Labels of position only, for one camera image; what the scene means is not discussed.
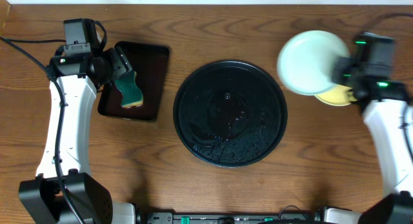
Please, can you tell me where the yellow plate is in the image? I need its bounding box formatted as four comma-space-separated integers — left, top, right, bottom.
315, 85, 357, 107

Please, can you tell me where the green yellow scrub sponge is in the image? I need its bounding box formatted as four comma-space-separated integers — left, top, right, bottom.
115, 70, 143, 108

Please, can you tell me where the light green plate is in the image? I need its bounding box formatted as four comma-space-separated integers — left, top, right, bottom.
277, 30, 350, 96

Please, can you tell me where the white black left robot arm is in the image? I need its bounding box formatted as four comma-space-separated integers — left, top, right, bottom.
19, 43, 137, 223

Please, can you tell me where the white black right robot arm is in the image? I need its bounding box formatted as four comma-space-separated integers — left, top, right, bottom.
320, 57, 412, 223

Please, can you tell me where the black rectangular tray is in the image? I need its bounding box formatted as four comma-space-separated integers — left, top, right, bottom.
97, 41, 170, 121

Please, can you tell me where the round black tray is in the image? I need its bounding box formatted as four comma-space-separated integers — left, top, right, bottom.
173, 60, 288, 168

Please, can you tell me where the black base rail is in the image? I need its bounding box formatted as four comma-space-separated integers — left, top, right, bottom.
136, 212, 322, 224

